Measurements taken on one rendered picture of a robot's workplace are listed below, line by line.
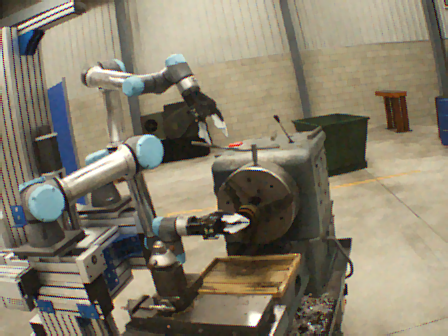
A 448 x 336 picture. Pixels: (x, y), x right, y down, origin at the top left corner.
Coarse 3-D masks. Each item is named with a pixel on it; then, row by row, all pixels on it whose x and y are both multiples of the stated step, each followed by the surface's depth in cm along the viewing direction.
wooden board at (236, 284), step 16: (240, 256) 156; (256, 256) 154; (272, 256) 151; (288, 256) 148; (208, 272) 151; (224, 272) 149; (240, 272) 146; (256, 272) 143; (272, 272) 141; (288, 272) 134; (208, 288) 137; (224, 288) 135; (240, 288) 133; (256, 288) 131; (272, 288) 128
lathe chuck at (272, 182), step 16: (240, 176) 157; (256, 176) 154; (272, 176) 152; (288, 176) 159; (224, 192) 161; (256, 192) 156; (272, 192) 153; (288, 192) 151; (224, 208) 162; (288, 208) 153; (224, 224) 164; (256, 224) 159; (272, 224) 157; (288, 224) 154; (256, 240) 161; (272, 240) 158
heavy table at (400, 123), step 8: (384, 96) 942; (392, 96) 866; (400, 96) 857; (392, 104) 942; (400, 104) 876; (392, 112) 954; (400, 112) 869; (400, 120) 873; (408, 120) 871; (392, 128) 954; (400, 128) 877; (408, 128) 875
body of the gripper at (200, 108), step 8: (192, 88) 142; (200, 88) 145; (184, 96) 141; (192, 96) 143; (192, 104) 142; (200, 104) 140; (208, 104) 145; (192, 112) 143; (200, 112) 141; (208, 112) 142; (192, 120) 144; (200, 120) 147
